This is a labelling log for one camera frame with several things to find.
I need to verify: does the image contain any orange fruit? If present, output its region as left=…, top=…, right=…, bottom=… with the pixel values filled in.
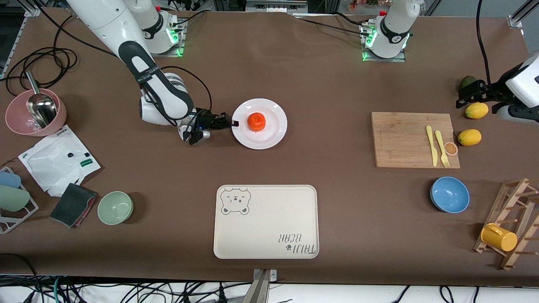
left=247, top=112, right=267, bottom=132

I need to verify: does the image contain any white round plate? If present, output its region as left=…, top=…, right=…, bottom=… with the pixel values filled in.
left=231, top=98, right=288, bottom=150

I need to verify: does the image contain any yellow lemon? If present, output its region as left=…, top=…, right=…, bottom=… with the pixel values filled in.
left=458, top=129, right=482, bottom=147
left=465, top=102, right=489, bottom=120

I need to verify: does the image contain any yellow plastic fork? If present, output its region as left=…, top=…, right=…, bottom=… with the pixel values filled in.
left=435, top=130, right=451, bottom=168

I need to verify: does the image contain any yellow plastic knife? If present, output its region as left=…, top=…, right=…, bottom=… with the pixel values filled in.
left=426, top=125, right=438, bottom=167

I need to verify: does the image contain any aluminium corner profile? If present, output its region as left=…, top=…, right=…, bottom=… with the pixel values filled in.
left=508, top=0, right=539, bottom=28
left=19, top=0, right=47, bottom=17

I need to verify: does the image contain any wooden cutting board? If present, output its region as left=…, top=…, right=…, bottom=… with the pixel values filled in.
left=371, top=112, right=461, bottom=169

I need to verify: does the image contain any blue bowl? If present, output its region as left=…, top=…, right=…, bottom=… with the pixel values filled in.
left=430, top=176, right=470, bottom=214

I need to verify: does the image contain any cream bear print tray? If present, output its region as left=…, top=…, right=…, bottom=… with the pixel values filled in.
left=213, top=184, right=320, bottom=260

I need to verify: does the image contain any wooden cup rack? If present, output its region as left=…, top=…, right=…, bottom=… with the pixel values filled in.
left=473, top=178, right=539, bottom=271

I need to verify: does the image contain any pale green bowl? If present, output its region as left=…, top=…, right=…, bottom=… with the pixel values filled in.
left=97, top=191, right=134, bottom=226

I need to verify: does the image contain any yellow cup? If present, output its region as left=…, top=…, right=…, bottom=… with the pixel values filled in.
left=480, top=223, right=518, bottom=252

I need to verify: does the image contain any grey folded cloth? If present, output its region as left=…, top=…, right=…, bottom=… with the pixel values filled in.
left=50, top=183, right=98, bottom=229

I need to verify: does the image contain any white plastic bag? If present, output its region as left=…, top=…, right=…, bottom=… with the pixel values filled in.
left=18, top=125, right=101, bottom=197

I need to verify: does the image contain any metal scoop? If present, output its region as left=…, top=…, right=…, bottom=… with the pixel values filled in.
left=25, top=71, right=58, bottom=129

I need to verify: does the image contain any pink bowl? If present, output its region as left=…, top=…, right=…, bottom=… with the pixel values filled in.
left=5, top=88, right=67, bottom=137

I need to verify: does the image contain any light blue cup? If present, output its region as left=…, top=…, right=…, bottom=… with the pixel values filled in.
left=0, top=171, right=21, bottom=189

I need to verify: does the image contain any pale green cup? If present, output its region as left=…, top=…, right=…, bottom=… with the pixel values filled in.
left=0, top=185, right=31, bottom=213

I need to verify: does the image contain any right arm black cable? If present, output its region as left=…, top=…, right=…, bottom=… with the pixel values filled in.
left=161, top=65, right=213, bottom=112

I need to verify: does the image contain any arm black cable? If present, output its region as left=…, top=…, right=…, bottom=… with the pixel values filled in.
left=476, top=0, right=493, bottom=85
left=161, top=65, right=213, bottom=112

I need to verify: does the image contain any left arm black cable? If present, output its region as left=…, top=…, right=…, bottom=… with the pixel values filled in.
left=476, top=0, right=493, bottom=85

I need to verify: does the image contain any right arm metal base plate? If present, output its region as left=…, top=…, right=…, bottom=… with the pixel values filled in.
left=140, top=19, right=186, bottom=57

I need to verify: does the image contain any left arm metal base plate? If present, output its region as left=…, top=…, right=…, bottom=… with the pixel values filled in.
left=361, top=23, right=407, bottom=63

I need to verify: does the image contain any right base black cable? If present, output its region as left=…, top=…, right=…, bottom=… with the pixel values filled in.
left=168, top=9, right=208, bottom=27

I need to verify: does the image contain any base black cable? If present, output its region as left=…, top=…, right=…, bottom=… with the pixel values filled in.
left=168, top=9, right=208, bottom=27
left=297, top=13, right=373, bottom=37

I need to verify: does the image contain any metal frame structure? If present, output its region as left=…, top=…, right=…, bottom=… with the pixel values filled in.
left=213, top=0, right=342, bottom=15

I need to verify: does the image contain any left base black cable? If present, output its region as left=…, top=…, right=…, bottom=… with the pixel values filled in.
left=297, top=13, right=373, bottom=37

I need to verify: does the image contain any coiled black cable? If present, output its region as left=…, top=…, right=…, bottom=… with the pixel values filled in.
left=0, top=6, right=123, bottom=97

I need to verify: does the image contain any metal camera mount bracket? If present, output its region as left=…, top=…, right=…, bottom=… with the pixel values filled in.
left=242, top=268, right=278, bottom=303

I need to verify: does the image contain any white wire rack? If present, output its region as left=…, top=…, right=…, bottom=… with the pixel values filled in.
left=0, top=166, right=40, bottom=235

